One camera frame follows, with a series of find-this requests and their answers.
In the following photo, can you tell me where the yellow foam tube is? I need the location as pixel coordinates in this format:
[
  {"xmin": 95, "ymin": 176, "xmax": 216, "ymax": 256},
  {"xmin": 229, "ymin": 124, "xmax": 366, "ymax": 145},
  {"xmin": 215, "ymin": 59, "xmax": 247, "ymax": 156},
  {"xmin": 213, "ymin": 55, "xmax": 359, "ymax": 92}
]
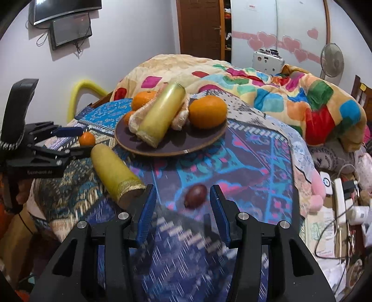
[{"xmin": 67, "ymin": 79, "xmax": 109, "ymax": 122}]

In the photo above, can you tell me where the peeled pomelo segment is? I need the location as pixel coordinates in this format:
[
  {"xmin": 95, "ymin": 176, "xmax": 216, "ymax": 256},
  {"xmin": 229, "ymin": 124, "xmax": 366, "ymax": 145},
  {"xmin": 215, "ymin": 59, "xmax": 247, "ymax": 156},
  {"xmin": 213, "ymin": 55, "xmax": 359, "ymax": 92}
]
[
  {"xmin": 129, "ymin": 90, "xmax": 163, "ymax": 136},
  {"xmin": 170, "ymin": 97, "xmax": 191, "ymax": 130}
]

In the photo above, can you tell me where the black wall television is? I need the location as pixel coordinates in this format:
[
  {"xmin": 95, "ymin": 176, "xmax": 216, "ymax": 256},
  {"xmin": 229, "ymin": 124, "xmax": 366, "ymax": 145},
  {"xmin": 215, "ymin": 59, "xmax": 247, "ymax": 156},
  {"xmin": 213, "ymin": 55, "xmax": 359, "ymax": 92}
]
[{"xmin": 33, "ymin": 0, "xmax": 103, "ymax": 26}]

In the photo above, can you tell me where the white suitcase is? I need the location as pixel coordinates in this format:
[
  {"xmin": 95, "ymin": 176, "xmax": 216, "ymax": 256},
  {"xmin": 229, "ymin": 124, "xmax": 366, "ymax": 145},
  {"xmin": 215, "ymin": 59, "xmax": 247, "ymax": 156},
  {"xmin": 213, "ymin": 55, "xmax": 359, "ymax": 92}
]
[{"xmin": 252, "ymin": 49, "xmax": 285, "ymax": 73}]

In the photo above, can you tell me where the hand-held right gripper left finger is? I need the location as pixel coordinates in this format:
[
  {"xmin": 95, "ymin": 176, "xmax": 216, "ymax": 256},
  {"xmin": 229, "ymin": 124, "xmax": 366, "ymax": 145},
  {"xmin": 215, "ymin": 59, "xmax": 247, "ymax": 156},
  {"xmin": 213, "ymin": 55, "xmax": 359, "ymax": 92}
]
[{"xmin": 32, "ymin": 184, "xmax": 158, "ymax": 302}]

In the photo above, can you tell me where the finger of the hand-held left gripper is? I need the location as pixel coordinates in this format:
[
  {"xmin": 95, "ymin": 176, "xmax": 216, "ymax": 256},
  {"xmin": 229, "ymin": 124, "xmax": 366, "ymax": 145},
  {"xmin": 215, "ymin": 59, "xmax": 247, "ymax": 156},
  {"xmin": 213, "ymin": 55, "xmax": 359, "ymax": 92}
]
[
  {"xmin": 30, "ymin": 145, "xmax": 91, "ymax": 167},
  {"xmin": 26, "ymin": 123, "xmax": 83, "ymax": 143}
]

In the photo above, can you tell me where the colourful patchwork quilt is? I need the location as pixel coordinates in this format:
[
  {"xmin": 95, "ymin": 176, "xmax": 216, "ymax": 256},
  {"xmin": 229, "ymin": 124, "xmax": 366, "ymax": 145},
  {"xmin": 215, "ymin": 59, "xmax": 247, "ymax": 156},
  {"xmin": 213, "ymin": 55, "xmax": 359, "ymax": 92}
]
[{"xmin": 110, "ymin": 54, "xmax": 367, "ymax": 151}]

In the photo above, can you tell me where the white bottle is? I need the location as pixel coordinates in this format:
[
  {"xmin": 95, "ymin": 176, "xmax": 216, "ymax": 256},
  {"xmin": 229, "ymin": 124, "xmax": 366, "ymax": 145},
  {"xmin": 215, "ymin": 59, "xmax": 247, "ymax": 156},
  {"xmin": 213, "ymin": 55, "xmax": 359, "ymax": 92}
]
[{"xmin": 347, "ymin": 205, "xmax": 371, "ymax": 225}]

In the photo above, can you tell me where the large orange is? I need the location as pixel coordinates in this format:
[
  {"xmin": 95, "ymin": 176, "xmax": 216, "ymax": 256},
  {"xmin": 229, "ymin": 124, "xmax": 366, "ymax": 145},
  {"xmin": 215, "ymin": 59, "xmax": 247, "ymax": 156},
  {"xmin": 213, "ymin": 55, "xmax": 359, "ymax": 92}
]
[
  {"xmin": 188, "ymin": 95, "xmax": 228, "ymax": 130},
  {"xmin": 131, "ymin": 91, "xmax": 159, "ymax": 111}
]

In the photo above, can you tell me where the brown wooden door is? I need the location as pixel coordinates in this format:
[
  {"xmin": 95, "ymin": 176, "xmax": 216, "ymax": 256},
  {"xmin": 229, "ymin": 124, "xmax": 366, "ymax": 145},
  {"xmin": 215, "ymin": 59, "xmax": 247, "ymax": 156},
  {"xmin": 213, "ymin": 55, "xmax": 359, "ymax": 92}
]
[{"xmin": 176, "ymin": 0, "xmax": 226, "ymax": 61}]

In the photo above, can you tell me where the small black wall screen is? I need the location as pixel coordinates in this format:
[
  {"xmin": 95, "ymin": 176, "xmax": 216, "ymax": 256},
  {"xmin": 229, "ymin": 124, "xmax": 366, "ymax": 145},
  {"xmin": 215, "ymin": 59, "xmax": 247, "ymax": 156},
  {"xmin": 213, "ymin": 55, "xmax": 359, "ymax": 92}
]
[{"xmin": 50, "ymin": 12, "xmax": 93, "ymax": 50}]

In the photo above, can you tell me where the wooden bed headboard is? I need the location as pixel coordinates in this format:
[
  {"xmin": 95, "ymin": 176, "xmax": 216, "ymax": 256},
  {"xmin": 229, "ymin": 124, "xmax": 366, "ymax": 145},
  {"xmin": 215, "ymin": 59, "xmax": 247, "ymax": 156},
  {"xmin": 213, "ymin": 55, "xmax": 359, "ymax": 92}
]
[{"xmin": 352, "ymin": 75, "xmax": 372, "ymax": 117}]

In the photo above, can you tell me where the purple plate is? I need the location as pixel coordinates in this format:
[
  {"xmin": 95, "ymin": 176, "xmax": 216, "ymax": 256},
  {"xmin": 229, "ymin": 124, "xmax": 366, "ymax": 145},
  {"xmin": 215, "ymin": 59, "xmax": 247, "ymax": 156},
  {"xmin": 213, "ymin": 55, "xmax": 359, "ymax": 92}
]
[{"xmin": 114, "ymin": 116, "xmax": 229, "ymax": 157}]

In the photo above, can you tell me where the pink plush toy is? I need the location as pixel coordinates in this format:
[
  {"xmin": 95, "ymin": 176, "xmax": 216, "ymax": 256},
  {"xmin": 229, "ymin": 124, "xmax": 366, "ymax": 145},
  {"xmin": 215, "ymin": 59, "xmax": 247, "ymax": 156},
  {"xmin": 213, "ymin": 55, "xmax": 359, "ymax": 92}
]
[{"xmin": 309, "ymin": 171, "xmax": 327, "ymax": 211}]

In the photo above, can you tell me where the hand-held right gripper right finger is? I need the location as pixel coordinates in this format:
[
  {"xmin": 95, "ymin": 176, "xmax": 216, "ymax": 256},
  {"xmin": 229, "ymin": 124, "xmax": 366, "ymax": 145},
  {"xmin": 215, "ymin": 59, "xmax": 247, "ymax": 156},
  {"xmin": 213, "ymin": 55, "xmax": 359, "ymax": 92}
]
[{"xmin": 209, "ymin": 185, "xmax": 335, "ymax": 302}]

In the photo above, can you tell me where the brown oval fruit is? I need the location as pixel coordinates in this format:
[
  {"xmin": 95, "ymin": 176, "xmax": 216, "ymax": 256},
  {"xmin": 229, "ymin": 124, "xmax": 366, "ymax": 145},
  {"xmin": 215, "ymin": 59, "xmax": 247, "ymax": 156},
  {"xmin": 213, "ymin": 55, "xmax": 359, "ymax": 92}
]
[{"xmin": 184, "ymin": 184, "xmax": 208, "ymax": 209}]

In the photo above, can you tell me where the black wall cable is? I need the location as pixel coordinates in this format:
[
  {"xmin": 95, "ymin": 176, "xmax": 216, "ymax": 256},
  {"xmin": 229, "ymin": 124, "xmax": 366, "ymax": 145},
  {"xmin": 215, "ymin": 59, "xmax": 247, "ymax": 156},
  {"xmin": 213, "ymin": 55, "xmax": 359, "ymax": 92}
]
[{"xmin": 35, "ymin": 27, "xmax": 53, "ymax": 46}]

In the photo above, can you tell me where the white round device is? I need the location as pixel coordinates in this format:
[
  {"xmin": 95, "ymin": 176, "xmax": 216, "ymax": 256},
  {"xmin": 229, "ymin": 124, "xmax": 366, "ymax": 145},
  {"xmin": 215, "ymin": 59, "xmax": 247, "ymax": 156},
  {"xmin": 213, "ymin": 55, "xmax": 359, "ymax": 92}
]
[{"xmin": 320, "ymin": 171, "xmax": 333, "ymax": 198}]

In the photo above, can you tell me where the white power strip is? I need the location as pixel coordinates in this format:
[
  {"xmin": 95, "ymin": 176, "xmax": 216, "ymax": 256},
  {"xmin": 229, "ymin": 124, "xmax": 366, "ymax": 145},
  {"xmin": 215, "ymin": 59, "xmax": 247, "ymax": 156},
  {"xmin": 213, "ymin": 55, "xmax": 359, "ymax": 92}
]
[{"xmin": 333, "ymin": 178, "xmax": 353, "ymax": 224}]

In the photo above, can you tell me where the grey patterned cloth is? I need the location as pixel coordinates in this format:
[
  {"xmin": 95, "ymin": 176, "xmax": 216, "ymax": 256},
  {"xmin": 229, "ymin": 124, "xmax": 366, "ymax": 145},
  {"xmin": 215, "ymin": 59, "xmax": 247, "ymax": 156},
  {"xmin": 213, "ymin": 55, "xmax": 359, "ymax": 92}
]
[{"xmin": 308, "ymin": 142, "xmax": 361, "ymax": 175}]

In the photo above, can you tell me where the standing electric fan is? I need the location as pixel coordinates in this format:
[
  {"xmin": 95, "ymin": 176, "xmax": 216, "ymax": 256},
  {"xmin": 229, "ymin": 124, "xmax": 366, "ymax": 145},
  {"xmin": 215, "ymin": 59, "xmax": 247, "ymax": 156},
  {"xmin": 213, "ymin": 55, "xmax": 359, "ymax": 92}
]
[{"xmin": 320, "ymin": 43, "xmax": 345, "ymax": 80}]

